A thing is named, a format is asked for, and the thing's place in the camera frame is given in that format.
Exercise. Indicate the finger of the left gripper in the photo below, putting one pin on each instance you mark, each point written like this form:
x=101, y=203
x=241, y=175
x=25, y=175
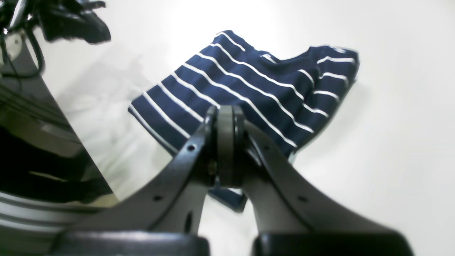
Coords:
x=73, y=19

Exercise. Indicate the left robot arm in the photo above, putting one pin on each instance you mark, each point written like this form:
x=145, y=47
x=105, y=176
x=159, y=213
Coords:
x=17, y=16

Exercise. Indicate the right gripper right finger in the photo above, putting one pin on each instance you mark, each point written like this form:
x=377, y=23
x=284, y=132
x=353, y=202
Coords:
x=293, y=217

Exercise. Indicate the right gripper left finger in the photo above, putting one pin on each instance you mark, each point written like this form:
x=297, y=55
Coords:
x=162, y=218

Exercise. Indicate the navy white striped T-shirt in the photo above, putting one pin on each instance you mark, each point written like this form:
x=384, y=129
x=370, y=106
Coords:
x=290, y=100

